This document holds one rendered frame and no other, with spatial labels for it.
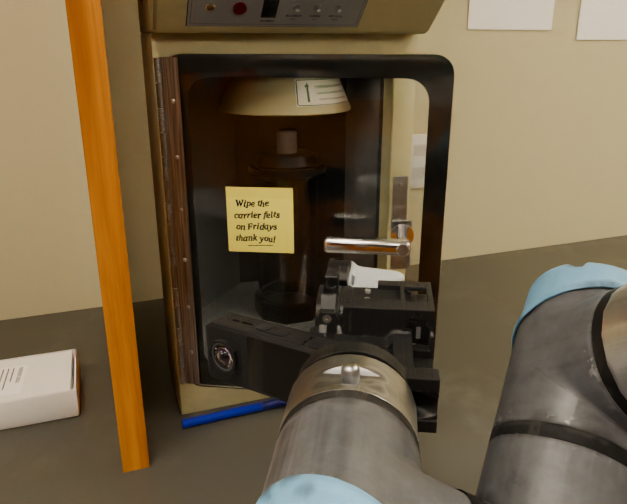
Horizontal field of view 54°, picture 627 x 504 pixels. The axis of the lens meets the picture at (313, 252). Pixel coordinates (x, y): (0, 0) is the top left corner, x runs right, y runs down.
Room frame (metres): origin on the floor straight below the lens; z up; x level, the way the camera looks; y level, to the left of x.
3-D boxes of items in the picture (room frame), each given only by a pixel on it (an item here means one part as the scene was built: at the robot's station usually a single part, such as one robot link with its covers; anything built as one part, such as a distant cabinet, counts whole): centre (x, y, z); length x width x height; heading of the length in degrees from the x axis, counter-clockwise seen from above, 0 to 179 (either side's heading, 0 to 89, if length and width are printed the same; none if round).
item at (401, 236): (0.62, -0.06, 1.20); 0.10 x 0.05 x 0.03; 83
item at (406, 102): (0.66, 0.01, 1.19); 0.30 x 0.01 x 0.40; 83
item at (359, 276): (0.48, -0.05, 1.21); 0.09 x 0.06 x 0.03; 173
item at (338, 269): (0.44, -0.02, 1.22); 0.09 x 0.02 x 0.05; 173
